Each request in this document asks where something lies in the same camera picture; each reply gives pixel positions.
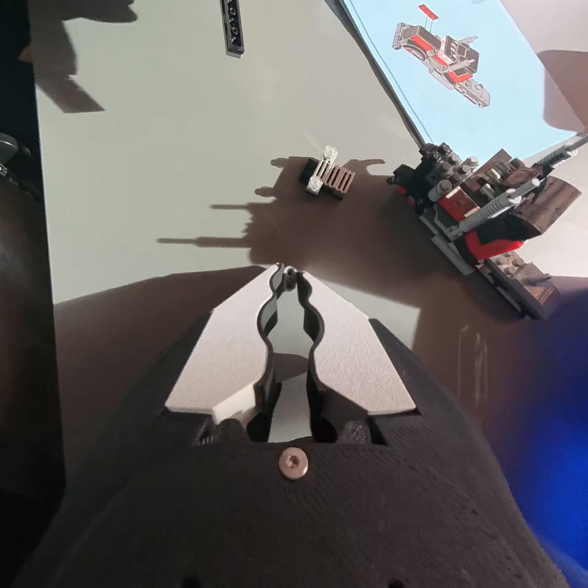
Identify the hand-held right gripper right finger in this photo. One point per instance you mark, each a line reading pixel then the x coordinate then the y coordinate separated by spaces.
pixel 363 363

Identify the blue instruction booklet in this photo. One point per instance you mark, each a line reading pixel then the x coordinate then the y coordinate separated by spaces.
pixel 500 119

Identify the grey desk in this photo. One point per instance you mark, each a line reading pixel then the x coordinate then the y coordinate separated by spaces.
pixel 160 160

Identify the blue plastic bin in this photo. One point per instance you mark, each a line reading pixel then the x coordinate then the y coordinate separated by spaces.
pixel 551 413

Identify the long black toy plate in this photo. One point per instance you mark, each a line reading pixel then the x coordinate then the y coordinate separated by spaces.
pixel 232 27

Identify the black red toy truck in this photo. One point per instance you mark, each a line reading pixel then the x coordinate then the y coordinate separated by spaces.
pixel 459 202

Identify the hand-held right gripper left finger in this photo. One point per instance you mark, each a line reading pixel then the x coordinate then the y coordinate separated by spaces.
pixel 220 358

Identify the small grey grille brick assembly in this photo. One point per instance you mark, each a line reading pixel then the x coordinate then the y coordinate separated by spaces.
pixel 330 181

